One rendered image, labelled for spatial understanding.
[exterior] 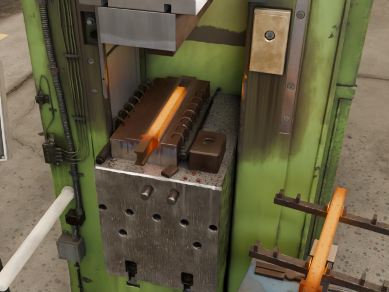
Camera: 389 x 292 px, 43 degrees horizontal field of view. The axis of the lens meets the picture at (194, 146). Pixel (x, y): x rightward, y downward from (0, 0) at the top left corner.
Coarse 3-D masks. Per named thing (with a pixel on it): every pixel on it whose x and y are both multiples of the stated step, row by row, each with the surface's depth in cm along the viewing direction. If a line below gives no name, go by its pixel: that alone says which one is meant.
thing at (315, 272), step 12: (336, 192) 129; (336, 204) 125; (336, 216) 122; (324, 228) 118; (324, 240) 114; (324, 252) 111; (312, 264) 108; (324, 264) 108; (312, 276) 105; (300, 288) 104; (312, 288) 102
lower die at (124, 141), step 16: (160, 80) 174; (176, 80) 172; (192, 80) 170; (160, 96) 161; (192, 96) 161; (208, 96) 173; (144, 112) 152; (176, 112) 151; (192, 112) 152; (128, 128) 146; (144, 128) 145; (112, 144) 143; (128, 144) 141; (160, 144) 138; (176, 144) 137; (160, 160) 142; (176, 160) 140
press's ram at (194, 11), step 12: (84, 0) 120; (96, 0) 120; (108, 0) 119; (120, 0) 118; (132, 0) 117; (144, 0) 117; (156, 0) 116; (168, 0) 115; (180, 0) 114; (192, 0) 114; (204, 0) 122; (180, 12) 116; (192, 12) 115
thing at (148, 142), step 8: (176, 88) 163; (184, 88) 163; (176, 96) 158; (168, 104) 153; (176, 104) 155; (160, 112) 149; (168, 112) 149; (160, 120) 145; (152, 128) 141; (160, 128) 141; (144, 136) 136; (152, 136) 137; (144, 144) 132; (152, 144) 137; (136, 152) 130; (144, 152) 132; (144, 160) 133
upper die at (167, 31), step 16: (208, 0) 149; (112, 16) 121; (128, 16) 120; (144, 16) 119; (160, 16) 118; (176, 16) 117; (192, 16) 133; (112, 32) 123; (128, 32) 122; (144, 32) 121; (160, 32) 120; (176, 32) 119; (160, 48) 122; (176, 48) 122
